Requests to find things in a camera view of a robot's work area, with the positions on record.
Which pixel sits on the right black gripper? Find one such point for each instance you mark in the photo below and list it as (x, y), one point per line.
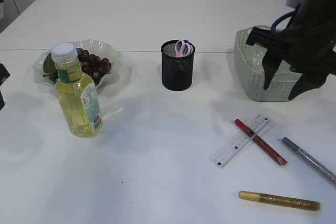
(307, 48)

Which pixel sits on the clear plastic sheet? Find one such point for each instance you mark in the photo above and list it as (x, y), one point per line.
(254, 60)

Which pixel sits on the red glitter pen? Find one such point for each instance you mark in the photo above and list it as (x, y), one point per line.
(261, 143)

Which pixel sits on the yellow oil bottle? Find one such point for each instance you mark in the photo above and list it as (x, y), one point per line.
(76, 92)

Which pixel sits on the silver glitter pen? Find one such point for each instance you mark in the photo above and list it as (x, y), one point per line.
(310, 160)

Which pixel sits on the purple grape bunch with leaf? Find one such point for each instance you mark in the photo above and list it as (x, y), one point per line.
(91, 64)

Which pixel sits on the clear plastic ruler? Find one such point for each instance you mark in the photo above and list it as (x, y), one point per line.
(227, 151)

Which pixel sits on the blue scissors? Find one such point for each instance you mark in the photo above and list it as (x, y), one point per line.
(192, 49)

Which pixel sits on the pink purple scissors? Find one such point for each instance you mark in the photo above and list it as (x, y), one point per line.
(182, 49)

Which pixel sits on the gold glitter pen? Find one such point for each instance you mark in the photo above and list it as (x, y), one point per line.
(280, 200)

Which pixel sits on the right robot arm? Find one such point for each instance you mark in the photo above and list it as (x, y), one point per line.
(314, 11)

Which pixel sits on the green woven plastic basket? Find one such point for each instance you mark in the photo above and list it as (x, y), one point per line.
(252, 83)

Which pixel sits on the translucent green wavy plate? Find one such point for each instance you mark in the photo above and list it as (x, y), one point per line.
(98, 48)

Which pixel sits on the black mesh pen holder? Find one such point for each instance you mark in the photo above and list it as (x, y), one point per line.
(177, 73)

